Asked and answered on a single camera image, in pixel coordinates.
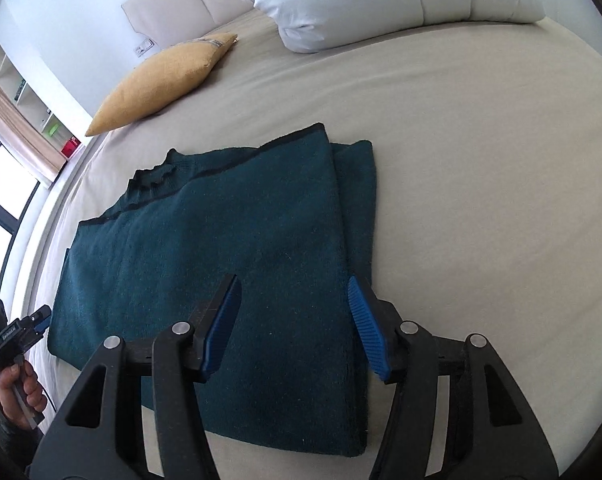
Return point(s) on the white wall shelf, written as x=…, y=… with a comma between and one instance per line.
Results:
x=21, y=85

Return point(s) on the dark green knit sweater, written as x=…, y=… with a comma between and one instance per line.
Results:
x=231, y=220

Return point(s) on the person's left forearm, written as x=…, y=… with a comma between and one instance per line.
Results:
x=6, y=445

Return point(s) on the green plastic container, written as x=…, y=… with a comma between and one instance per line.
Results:
x=53, y=128

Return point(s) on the white window sill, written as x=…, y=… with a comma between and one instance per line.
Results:
x=56, y=185

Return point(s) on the wall socket panel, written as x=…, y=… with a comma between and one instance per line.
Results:
x=144, y=48

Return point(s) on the black framed window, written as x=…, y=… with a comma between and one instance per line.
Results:
x=1, y=195

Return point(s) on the person's left hand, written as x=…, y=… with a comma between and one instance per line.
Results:
x=31, y=387

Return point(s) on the red box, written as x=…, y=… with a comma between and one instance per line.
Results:
x=71, y=147

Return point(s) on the bed with beige sheet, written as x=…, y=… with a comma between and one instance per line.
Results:
x=481, y=210

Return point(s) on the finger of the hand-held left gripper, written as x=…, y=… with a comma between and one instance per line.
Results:
x=41, y=313
x=42, y=326

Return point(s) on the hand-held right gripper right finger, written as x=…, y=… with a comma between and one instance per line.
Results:
x=368, y=330

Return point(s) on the beige curtain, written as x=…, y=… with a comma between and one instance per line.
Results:
x=26, y=135

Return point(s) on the yellow pillow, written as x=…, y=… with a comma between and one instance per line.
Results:
x=156, y=80

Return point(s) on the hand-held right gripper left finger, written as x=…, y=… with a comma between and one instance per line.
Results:
x=223, y=320

